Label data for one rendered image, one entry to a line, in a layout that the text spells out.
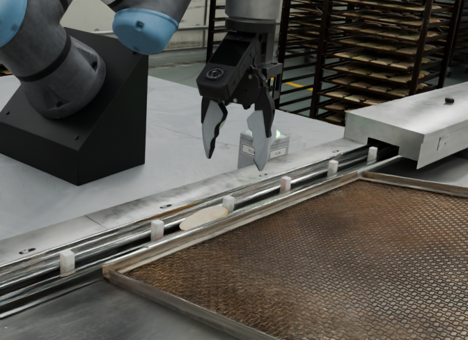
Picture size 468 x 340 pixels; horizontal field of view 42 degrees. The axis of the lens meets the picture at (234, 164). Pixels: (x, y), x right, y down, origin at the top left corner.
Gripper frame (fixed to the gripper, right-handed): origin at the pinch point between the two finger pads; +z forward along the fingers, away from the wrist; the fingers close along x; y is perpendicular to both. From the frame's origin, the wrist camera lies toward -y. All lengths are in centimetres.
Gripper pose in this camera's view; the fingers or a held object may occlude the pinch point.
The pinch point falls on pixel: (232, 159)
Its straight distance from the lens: 89.0
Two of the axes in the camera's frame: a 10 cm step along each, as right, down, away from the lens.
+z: -0.8, 9.4, 3.4
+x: -9.0, -2.2, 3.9
